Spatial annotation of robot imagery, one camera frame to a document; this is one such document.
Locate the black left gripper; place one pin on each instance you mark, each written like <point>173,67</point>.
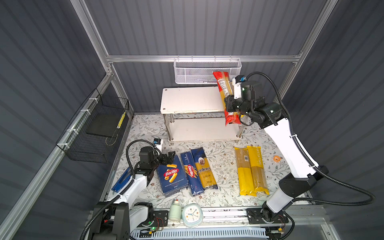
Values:
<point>169,157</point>

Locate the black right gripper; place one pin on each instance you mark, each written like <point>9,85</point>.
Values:
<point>228,102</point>

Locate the red yellow spaghetti bag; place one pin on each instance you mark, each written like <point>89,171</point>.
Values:
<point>226,90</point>

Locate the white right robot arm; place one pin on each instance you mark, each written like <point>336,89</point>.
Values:
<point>305,171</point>

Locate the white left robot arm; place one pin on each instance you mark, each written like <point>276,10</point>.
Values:
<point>116,218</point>

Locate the white two-tier metal shelf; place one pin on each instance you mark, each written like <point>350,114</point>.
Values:
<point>196,100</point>

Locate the blue Barilla rigatoni box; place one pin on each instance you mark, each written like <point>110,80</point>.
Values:
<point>172,177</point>

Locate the blue Barilla spaghetti box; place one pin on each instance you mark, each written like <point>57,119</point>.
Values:
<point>192,174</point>

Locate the blue yellow spaghetti bag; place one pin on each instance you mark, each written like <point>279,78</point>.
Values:
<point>204,169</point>

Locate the blue flat box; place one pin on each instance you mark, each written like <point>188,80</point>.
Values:
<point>122,181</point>

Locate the small pale green bottle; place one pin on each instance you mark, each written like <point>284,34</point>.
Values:
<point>175,212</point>

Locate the orange tape roll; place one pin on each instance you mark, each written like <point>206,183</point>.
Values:
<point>277,159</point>

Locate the mint green alarm clock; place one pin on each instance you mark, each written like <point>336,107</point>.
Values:
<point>192,215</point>

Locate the yellow spaghetti bag left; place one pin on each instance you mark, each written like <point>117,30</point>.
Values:
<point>245,176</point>

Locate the yellow spaghetti bag right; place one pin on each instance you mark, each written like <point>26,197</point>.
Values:
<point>257,170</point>

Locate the white ribbed vent strip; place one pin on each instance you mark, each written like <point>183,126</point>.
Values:
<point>204,233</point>

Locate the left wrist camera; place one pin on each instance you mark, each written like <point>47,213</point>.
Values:
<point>158,144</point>

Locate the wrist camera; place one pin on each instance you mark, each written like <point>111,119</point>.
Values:
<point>158,144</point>
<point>247,90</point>

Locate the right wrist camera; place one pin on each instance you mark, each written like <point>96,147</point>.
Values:
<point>247,90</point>

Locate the white wire wall basket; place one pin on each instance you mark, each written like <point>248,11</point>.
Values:
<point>200,71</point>

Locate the black wire side basket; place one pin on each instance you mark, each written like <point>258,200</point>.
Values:
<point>94,137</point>

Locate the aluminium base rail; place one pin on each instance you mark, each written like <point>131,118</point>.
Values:
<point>226,217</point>

